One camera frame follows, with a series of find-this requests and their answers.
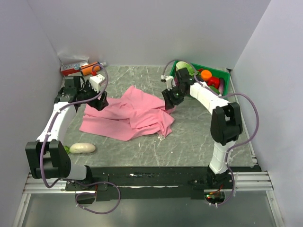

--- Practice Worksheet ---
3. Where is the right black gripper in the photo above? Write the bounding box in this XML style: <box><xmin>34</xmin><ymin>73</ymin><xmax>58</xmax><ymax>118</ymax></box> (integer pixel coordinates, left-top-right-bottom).
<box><xmin>161</xmin><ymin>86</ymin><xmax>187</xmax><ymax>111</ymax></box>

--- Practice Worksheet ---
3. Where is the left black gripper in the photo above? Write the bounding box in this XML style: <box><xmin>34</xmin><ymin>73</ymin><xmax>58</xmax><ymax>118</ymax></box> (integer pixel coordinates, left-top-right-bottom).
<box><xmin>78</xmin><ymin>80</ymin><xmax>108</xmax><ymax>111</ymax></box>

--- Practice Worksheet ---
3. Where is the pink t-shirt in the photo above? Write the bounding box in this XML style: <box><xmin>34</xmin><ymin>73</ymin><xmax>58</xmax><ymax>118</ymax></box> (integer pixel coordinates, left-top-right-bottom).
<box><xmin>79</xmin><ymin>86</ymin><xmax>175</xmax><ymax>141</ymax></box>

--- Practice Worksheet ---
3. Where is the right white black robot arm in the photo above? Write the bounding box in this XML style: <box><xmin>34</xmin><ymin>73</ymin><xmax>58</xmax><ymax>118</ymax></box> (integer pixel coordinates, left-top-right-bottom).
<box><xmin>160</xmin><ymin>68</ymin><xmax>243</xmax><ymax>189</ymax></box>

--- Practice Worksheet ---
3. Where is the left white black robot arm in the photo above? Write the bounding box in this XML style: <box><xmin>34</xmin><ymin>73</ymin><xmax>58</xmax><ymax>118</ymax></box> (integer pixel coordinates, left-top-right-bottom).
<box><xmin>25</xmin><ymin>74</ymin><xmax>108</xmax><ymax>190</ymax></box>

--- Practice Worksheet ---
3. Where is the purple onion toy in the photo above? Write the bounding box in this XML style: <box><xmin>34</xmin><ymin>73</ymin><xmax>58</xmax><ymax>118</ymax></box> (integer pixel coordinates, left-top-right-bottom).
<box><xmin>174</xmin><ymin>76</ymin><xmax>180</xmax><ymax>87</ymax></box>

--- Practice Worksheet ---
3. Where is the orange cylindrical bottle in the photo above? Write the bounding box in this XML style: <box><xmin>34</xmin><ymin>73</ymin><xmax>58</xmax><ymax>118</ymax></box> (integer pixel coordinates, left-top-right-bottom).
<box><xmin>80</xmin><ymin>61</ymin><xmax>106</xmax><ymax>76</ymax></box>

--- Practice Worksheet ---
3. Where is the green lettuce toy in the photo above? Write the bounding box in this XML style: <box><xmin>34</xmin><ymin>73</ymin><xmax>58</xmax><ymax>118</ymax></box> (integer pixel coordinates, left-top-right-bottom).
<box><xmin>176</xmin><ymin>61</ymin><xmax>200</xmax><ymax>77</ymax></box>

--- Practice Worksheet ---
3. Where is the orange toy fruit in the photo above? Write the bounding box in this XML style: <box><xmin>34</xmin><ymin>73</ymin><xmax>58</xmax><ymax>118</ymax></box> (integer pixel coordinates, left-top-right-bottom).
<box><xmin>200</xmin><ymin>70</ymin><xmax>212</xmax><ymax>82</ymax></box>

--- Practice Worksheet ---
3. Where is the red white flat box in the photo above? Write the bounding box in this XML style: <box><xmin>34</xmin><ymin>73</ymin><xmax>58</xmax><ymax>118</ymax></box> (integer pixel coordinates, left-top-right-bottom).
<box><xmin>60</xmin><ymin>61</ymin><xmax>89</xmax><ymax>76</ymax></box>

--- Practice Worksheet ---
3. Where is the green pepper toy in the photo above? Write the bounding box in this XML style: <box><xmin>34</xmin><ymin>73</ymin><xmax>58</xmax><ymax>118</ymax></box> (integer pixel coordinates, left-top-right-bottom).
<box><xmin>210</xmin><ymin>86</ymin><xmax>220</xmax><ymax>95</ymax></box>

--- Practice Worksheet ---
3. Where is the white daikon radish toy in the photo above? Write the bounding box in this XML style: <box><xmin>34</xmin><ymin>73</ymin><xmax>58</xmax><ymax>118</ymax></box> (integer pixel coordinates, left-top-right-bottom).
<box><xmin>64</xmin><ymin>143</ymin><xmax>96</xmax><ymax>154</ymax></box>

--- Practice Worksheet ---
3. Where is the purple eggplant toy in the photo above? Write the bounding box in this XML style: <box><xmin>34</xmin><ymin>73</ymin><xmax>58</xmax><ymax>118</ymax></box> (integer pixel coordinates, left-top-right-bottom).
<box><xmin>218</xmin><ymin>78</ymin><xmax>225</xmax><ymax>95</ymax></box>

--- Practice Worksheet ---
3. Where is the clear plastic bag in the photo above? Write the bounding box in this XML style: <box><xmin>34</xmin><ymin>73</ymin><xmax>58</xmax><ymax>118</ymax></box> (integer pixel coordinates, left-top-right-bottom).
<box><xmin>57</xmin><ymin>48</ymin><xmax>89</xmax><ymax>65</ymax></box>

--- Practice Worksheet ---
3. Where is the green plastic bin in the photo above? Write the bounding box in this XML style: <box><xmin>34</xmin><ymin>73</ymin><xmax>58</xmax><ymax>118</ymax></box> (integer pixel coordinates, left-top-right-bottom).
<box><xmin>169</xmin><ymin>59</ymin><xmax>231</xmax><ymax>105</ymax></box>

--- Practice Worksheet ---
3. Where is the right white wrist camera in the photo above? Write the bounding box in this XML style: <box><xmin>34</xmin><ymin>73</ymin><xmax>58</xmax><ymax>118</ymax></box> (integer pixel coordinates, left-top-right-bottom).
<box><xmin>161</xmin><ymin>75</ymin><xmax>176</xmax><ymax>91</ymax></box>

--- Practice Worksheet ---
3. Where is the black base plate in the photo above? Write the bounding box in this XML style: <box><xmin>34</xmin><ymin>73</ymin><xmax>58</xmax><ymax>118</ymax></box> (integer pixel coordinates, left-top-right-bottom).
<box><xmin>65</xmin><ymin>166</ymin><xmax>261</xmax><ymax>201</ymax></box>

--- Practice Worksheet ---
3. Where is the aluminium rail frame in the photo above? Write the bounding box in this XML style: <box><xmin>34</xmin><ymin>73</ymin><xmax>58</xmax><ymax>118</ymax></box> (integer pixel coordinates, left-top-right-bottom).
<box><xmin>13</xmin><ymin>172</ymin><xmax>285</xmax><ymax>227</ymax></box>

